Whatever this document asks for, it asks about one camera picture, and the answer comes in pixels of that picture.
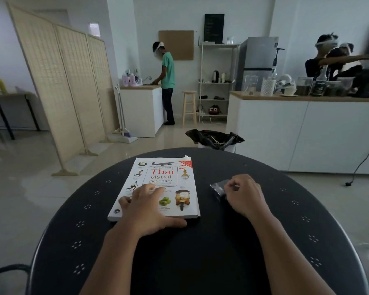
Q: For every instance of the person's right hand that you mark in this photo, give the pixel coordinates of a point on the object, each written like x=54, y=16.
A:
x=247, y=196

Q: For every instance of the person's left hand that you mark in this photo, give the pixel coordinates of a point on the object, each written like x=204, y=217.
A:
x=144, y=211

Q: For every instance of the person's left thumb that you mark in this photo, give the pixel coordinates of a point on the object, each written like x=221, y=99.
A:
x=172, y=223

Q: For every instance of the person's right fingers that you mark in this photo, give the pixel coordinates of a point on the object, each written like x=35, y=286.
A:
x=233, y=190

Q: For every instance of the person's left middle finger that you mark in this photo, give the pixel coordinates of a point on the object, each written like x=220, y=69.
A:
x=149, y=189

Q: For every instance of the person's left little finger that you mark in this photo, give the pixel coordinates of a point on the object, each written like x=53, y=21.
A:
x=124, y=202

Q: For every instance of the small black plastic packet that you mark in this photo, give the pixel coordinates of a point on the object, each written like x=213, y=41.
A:
x=217, y=188

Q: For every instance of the white picture dictionary book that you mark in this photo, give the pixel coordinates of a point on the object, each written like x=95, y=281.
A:
x=172, y=170

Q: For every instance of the person's right forearm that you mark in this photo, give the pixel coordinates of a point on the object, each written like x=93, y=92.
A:
x=283, y=254

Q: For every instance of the person's left forearm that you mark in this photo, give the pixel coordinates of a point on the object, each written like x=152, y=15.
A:
x=110, y=264

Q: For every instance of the broom with dustpan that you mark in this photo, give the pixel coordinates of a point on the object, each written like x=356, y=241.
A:
x=124, y=136

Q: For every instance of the trash bin with black bag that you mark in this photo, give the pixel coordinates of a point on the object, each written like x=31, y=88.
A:
x=203, y=136

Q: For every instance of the white counter with wooden top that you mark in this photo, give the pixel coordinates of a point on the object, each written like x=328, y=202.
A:
x=279, y=129

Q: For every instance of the white sink cabinet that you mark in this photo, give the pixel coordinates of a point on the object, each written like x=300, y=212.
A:
x=140, y=110

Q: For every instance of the red and black appliance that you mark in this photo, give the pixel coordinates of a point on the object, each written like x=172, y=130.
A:
x=214, y=109

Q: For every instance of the wooden stool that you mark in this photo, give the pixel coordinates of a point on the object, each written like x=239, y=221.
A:
x=189, y=93

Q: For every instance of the clear glass jar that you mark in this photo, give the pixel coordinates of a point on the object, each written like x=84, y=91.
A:
x=250, y=85

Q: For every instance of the dish rack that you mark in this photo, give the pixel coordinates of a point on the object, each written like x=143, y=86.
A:
x=138, y=82

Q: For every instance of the patterned glass cup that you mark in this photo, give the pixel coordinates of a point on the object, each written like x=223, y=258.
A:
x=267, y=87

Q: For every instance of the pink bottle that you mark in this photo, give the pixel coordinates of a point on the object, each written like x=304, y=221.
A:
x=132, y=79
x=125, y=80

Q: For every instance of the metal faucet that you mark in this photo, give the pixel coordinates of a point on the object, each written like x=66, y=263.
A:
x=147, y=78

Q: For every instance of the white bottle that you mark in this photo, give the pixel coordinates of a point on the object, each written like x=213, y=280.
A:
x=223, y=77

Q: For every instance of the white cup with saucer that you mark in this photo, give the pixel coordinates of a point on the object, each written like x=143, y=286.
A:
x=289, y=90

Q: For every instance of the black electric kettle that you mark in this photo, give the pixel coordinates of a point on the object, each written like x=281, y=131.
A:
x=215, y=77

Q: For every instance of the white metal shelf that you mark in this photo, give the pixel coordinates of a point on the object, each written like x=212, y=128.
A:
x=202, y=73

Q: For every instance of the glass jar with brown contents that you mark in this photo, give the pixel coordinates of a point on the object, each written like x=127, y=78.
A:
x=303, y=88

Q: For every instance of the silver refrigerator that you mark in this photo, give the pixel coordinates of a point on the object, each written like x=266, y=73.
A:
x=255, y=58

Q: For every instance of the pump dispenser bottle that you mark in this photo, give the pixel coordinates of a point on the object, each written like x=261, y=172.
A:
x=275, y=62

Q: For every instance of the dark glass bottle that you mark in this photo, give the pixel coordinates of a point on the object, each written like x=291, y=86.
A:
x=319, y=85

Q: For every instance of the cork board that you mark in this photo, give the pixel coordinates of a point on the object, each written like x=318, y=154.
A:
x=176, y=45

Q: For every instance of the clear glass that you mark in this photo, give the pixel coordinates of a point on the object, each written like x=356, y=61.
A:
x=230, y=40

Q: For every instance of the clear plastic container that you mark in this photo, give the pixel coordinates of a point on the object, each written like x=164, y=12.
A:
x=346, y=87

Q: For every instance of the wooden folding screen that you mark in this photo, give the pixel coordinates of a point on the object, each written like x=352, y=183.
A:
x=43, y=73

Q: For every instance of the wooden desk with black legs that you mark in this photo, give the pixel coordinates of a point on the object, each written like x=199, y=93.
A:
x=9, y=95

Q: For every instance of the black chalkboard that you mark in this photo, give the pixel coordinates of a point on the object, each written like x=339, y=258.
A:
x=214, y=29

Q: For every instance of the yellow object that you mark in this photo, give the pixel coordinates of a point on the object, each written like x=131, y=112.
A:
x=1, y=85

